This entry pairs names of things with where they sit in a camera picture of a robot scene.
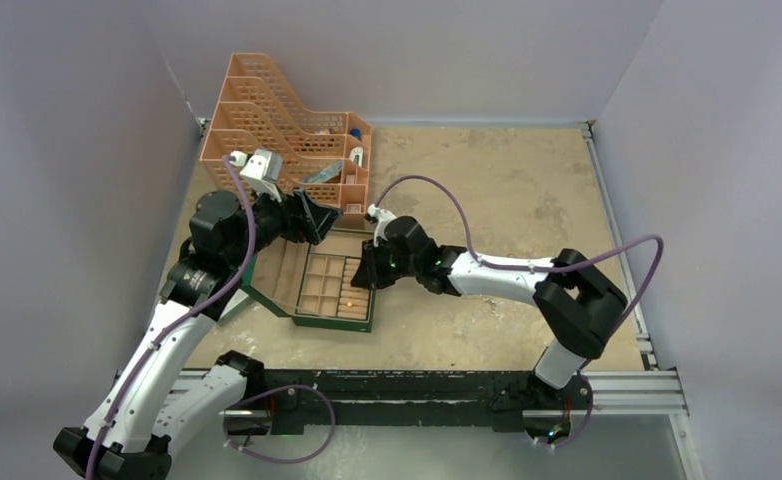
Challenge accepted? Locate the white paper card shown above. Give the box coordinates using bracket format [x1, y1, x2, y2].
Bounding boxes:
[219, 290, 253, 323]

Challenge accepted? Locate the peach mesh file organizer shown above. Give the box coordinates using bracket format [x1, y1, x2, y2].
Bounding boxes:
[199, 53, 372, 229]

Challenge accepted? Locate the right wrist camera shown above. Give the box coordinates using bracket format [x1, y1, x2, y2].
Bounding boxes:
[365, 204, 397, 247]

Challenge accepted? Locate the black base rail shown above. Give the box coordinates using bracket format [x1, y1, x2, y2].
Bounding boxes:
[234, 369, 593, 439]

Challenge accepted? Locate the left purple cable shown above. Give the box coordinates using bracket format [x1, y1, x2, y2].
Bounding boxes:
[84, 153, 258, 480]

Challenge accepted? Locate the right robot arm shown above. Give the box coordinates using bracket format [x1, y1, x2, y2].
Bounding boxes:
[351, 216, 628, 407]

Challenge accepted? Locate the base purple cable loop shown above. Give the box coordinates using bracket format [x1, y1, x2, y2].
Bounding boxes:
[223, 384, 336, 465]

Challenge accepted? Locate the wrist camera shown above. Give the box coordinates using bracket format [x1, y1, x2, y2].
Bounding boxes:
[365, 204, 397, 247]
[228, 149, 283, 203]

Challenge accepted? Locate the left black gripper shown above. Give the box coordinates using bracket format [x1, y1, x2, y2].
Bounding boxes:
[226, 179, 340, 267]

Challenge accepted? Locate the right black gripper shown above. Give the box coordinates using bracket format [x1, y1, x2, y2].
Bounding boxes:
[353, 236, 422, 289]

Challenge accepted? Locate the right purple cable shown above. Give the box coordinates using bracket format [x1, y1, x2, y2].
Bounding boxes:
[372, 175, 665, 452]

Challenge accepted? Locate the green jewelry box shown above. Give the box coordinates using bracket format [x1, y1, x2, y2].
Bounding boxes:
[242, 229, 375, 333]

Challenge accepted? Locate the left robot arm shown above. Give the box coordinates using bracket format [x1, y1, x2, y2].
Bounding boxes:
[53, 187, 343, 479]

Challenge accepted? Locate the silver stapler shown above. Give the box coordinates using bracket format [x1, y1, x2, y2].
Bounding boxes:
[349, 147, 365, 167]

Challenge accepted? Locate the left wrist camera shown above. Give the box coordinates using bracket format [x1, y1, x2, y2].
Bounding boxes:
[228, 149, 283, 203]

